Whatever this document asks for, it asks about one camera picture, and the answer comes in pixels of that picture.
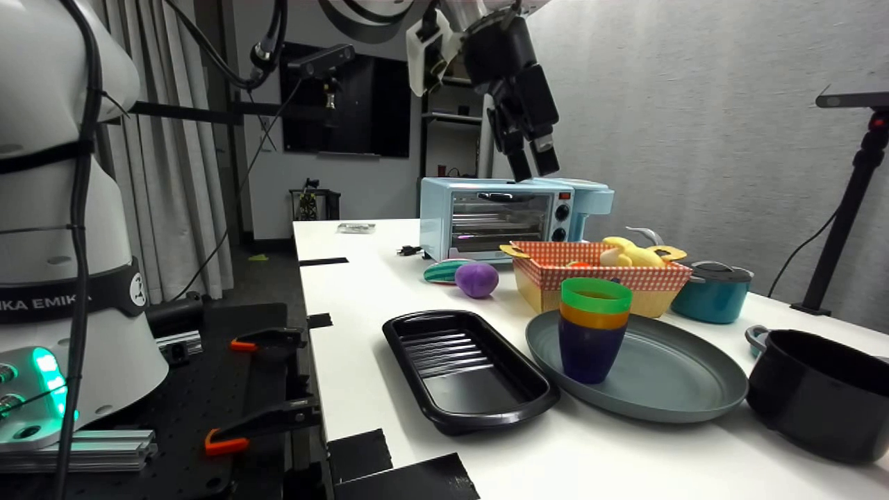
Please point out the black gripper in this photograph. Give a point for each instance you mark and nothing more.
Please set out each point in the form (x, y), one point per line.
(518, 83)

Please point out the green translucent plastic cup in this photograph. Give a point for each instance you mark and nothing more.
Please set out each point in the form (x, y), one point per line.
(594, 295)

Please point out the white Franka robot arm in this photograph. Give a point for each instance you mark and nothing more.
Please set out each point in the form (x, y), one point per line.
(46, 112)

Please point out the orange plastic cup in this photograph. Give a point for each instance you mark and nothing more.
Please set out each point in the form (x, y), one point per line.
(593, 320)

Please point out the light blue toaster oven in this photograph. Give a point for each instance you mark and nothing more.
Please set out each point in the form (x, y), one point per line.
(501, 216)

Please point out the yellow toy fruit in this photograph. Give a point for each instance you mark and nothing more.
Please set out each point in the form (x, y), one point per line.
(629, 250)

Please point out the purple plush ball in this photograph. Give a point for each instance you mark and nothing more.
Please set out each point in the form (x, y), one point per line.
(476, 277)

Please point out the red checkered cardboard basket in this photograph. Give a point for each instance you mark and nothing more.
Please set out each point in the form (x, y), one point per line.
(600, 275)

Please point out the striped watermelon toy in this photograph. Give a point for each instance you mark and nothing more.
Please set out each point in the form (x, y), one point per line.
(439, 272)

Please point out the black ridged plastic tray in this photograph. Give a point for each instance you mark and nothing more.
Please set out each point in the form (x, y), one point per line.
(461, 365)

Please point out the small grey box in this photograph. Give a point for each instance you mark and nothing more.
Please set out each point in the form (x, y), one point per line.
(314, 200)

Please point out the teal pot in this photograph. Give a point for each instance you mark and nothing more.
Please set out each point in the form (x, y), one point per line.
(712, 295)

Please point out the grey oval plate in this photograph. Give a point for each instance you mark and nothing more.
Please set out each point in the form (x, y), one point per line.
(675, 370)

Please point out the black tripod stand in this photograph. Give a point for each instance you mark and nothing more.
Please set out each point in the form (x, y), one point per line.
(850, 195)

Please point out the black flat plate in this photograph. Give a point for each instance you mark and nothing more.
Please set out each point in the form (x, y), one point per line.
(406, 476)

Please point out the grey curtain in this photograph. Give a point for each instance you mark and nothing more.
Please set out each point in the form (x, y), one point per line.
(175, 184)

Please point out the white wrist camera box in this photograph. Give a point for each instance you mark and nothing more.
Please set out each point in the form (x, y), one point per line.
(426, 51)

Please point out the black wall monitor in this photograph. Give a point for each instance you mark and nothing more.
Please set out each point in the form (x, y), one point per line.
(350, 101)

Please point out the small black flat bracket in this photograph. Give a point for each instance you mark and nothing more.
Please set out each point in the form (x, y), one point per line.
(324, 261)

